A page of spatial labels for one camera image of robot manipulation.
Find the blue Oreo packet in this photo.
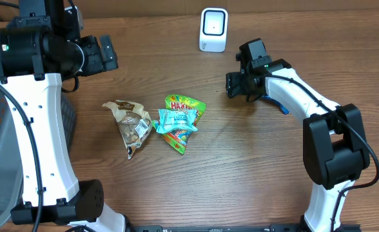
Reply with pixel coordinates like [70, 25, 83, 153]
[262, 95, 289, 115]

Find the brown cookie bag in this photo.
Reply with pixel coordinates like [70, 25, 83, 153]
[102, 100, 153, 160]

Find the light blue snack packet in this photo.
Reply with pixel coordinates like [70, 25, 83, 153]
[152, 109, 198, 134]

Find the green Haribo candy bag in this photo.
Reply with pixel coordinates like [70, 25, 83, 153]
[162, 94, 206, 155]

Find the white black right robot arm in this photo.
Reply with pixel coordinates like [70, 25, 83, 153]
[226, 39, 370, 231]

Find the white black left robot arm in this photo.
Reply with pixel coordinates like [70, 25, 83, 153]
[0, 0, 127, 232]

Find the grey plastic mesh basket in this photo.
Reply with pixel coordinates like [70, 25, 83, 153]
[0, 73, 79, 227]

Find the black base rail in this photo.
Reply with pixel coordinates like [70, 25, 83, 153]
[124, 222, 363, 232]

